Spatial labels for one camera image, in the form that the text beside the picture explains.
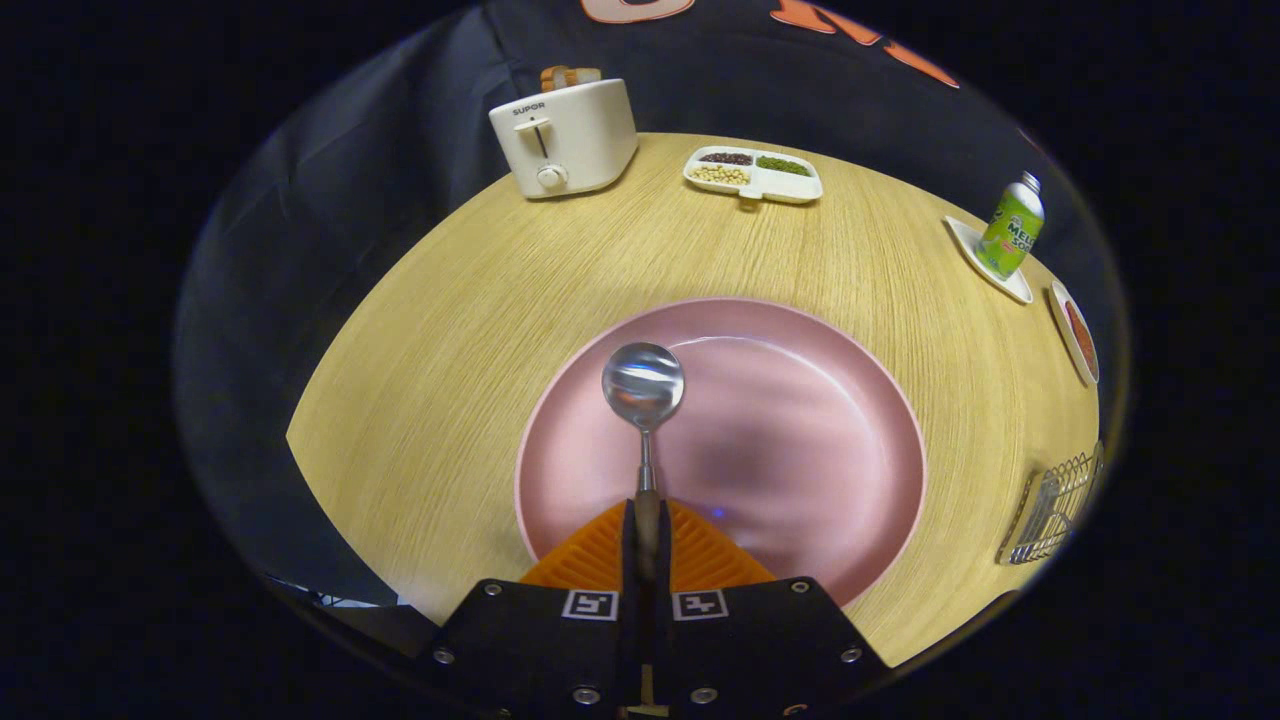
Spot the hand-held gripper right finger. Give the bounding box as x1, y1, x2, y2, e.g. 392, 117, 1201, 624
654, 500, 891, 720

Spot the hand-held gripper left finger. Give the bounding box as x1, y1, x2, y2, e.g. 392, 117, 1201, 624
418, 500, 642, 720

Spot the spoon with brown handle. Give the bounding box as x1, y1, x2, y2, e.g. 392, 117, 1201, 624
601, 342, 687, 561

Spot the pink round plate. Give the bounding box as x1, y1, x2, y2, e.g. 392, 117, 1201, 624
514, 297, 928, 609

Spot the white oval food plate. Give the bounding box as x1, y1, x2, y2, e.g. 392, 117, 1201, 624
1048, 281, 1101, 386

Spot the brown steak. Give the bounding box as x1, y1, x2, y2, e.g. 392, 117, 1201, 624
1064, 300, 1100, 381

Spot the white square coaster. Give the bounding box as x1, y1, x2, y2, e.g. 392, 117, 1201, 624
944, 216, 1034, 305

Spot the white divided dish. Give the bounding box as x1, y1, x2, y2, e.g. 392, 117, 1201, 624
683, 146, 824, 209

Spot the green soda bottle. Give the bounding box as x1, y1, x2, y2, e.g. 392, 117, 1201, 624
976, 171, 1046, 281

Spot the white toaster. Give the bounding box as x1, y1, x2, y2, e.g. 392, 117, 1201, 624
488, 78, 639, 200

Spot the metal wire drain basket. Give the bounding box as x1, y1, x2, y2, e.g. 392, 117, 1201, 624
996, 442, 1106, 566

